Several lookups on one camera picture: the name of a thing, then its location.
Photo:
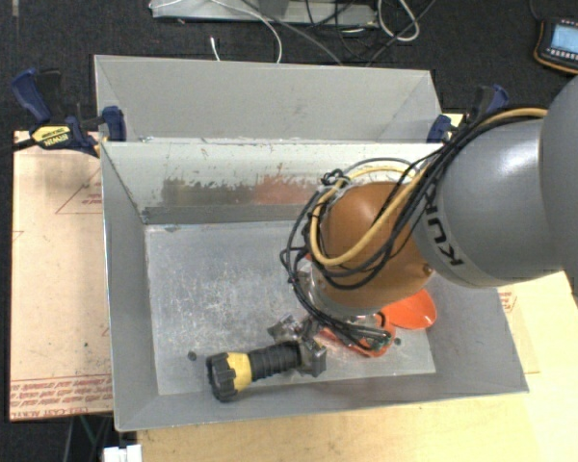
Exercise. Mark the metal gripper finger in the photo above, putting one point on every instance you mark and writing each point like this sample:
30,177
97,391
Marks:
314,360
283,327

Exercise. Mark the yellow and black flashlight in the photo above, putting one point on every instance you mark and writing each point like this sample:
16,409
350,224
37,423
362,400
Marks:
250,367

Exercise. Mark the orange plastic cup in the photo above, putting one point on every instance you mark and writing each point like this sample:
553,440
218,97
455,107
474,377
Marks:
412,312

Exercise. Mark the grey metal bin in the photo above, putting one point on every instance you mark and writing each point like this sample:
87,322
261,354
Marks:
221,277

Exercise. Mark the brown cardboard board red print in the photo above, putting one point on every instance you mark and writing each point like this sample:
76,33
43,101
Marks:
58,277

